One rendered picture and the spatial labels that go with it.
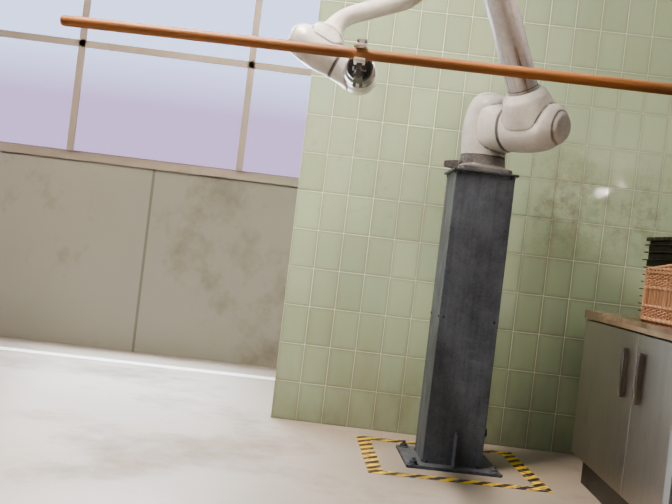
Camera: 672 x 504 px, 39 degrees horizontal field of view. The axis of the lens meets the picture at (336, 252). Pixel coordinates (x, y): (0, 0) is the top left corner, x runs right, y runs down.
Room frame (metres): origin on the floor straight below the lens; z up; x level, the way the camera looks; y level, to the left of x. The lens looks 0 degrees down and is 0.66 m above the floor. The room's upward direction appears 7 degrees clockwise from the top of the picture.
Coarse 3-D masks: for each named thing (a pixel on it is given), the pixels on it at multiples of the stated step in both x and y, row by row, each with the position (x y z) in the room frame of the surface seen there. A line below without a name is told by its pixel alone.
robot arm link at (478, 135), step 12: (480, 96) 3.20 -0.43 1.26; (492, 96) 3.18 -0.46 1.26; (504, 96) 3.20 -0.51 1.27; (468, 108) 3.22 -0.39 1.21; (480, 108) 3.17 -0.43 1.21; (492, 108) 3.15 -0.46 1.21; (468, 120) 3.20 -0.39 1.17; (480, 120) 3.16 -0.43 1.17; (492, 120) 3.13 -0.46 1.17; (468, 132) 3.20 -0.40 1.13; (480, 132) 3.16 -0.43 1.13; (492, 132) 3.13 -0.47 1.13; (468, 144) 3.19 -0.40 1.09; (480, 144) 3.17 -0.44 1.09; (492, 144) 3.15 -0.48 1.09; (504, 156) 3.21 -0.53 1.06
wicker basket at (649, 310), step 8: (648, 272) 2.69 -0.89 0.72; (656, 272) 2.62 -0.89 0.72; (664, 272) 2.56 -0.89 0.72; (648, 280) 2.69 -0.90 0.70; (656, 280) 2.63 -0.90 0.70; (664, 280) 2.56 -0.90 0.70; (648, 288) 2.68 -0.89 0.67; (656, 288) 2.61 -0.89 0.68; (664, 288) 2.55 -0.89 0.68; (648, 296) 2.69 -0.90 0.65; (656, 296) 2.62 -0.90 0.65; (664, 296) 2.55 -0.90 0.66; (648, 304) 2.67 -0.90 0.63; (656, 304) 2.60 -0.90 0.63; (664, 304) 2.55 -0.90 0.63; (648, 312) 2.66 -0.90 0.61; (656, 312) 2.60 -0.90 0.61; (664, 312) 2.53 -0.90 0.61; (648, 320) 2.64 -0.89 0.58; (656, 320) 2.57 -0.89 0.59; (664, 320) 2.52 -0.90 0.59
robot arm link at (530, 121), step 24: (504, 0) 2.89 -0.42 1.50; (504, 24) 2.92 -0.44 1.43; (504, 48) 2.95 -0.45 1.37; (528, 48) 2.97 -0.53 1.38; (528, 96) 2.99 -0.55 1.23; (504, 120) 3.07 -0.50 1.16; (528, 120) 3.00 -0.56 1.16; (552, 120) 2.98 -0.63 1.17; (504, 144) 3.12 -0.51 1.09; (528, 144) 3.04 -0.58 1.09; (552, 144) 3.01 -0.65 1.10
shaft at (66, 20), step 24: (72, 24) 2.47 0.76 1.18; (96, 24) 2.47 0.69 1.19; (120, 24) 2.46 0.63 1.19; (144, 24) 2.47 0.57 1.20; (264, 48) 2.47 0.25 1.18; (288, 48) 2.46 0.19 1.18; (312, 48) 2.45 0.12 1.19; (336, 48) 2.45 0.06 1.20; (360, 48) 2.46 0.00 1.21; (480, 72) 2.45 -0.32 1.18; (504, 72) 2.44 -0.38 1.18; (528, 72) 2.44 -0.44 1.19; (552, 72) 2.44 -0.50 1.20
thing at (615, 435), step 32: (608, 320) 2.88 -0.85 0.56; (640, 320) 2.68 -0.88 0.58; (608, 352) 2.86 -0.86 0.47; (640, 352) 2.54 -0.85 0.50; (608, 384) 2.82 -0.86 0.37; (640, 384) 2.50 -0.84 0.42; (576, 416) 3.15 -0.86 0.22; (608, 416) 2.78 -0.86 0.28; (640, 416) 2.48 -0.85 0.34; (576, 448) 3.10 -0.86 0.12; (608, 448) 2.74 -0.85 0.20; (640, 448) 2.45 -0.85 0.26; (608, 480) 2.70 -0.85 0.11; (640, 480) 2.42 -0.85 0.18
